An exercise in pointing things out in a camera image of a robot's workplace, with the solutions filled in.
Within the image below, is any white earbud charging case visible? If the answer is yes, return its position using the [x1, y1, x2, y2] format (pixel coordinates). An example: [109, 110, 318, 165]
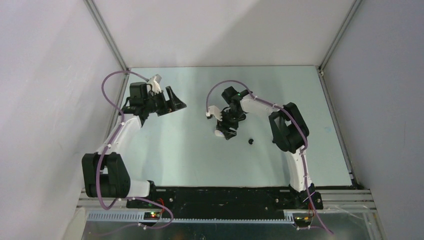
[214, 129, 225, 138]

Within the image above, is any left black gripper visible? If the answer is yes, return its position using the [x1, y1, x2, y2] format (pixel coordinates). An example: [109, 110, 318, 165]
[143, 86, 186, 117]

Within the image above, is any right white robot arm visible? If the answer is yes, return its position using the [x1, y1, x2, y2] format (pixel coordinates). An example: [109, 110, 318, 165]
[206, 86, 312, 209]

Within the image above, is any grey slotted cable duct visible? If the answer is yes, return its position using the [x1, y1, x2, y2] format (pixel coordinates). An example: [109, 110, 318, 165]
[87, 210, 294, 224]

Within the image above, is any aluminium frame rail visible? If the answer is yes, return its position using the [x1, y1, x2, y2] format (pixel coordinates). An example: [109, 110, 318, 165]
[76, 189, 377, 213]

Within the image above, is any controller board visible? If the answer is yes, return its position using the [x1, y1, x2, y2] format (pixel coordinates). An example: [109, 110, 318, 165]
[293, 216, 313, 224]
[143, 211, 162, 221]

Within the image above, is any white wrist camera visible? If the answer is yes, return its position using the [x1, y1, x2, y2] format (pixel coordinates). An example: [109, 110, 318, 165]
[205, 105, 223, 122]
[147, 74, 162, 94]

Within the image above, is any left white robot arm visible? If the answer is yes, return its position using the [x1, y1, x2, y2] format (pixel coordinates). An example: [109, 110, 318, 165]
[81, 80, 187, 208]

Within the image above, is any right controller board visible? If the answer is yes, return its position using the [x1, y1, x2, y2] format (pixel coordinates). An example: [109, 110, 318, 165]
[293, 216, 313, 224]

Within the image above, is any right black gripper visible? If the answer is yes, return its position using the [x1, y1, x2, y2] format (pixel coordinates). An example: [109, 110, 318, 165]
[216, 108, 243, 140]

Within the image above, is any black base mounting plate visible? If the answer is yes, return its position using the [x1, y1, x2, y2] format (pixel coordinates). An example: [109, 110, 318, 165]
[147, 186, 324, 219]

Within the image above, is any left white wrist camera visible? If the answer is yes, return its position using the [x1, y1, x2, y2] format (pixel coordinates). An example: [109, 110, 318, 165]
[147, 74, 162, 94]

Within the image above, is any left controller board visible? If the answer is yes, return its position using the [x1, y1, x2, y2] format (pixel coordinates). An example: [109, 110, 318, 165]
[143, 211, 162, 221]

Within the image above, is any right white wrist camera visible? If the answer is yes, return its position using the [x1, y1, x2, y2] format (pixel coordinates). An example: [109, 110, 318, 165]
[205, 105, 223, 122]

